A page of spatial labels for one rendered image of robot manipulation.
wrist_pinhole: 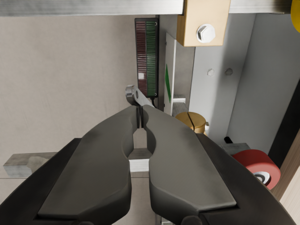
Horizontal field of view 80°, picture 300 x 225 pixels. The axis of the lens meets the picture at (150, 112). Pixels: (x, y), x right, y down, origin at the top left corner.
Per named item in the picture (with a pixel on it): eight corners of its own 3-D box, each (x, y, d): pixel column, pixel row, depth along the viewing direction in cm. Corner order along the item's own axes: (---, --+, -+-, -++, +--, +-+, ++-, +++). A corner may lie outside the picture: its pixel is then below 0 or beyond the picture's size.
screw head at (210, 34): (195, 43, 22) (197, 44, 21) (197, 23, 21) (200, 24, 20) (212, 42, 22) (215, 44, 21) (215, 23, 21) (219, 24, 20)
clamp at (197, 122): (169, 167, 38) (172, 187, 34) (172, 111, 31) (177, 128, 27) (195, 165, 38) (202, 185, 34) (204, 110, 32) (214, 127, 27)
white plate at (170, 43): (161, 135, 49) (166, 163, 40) (164, 31, 36) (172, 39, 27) (164, 135, 49) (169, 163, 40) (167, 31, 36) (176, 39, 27)
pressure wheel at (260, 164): (205, 153, 40) (227, 202, 30) (210, 123, 36) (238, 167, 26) (240, 152, 40) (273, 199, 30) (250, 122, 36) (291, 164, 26)
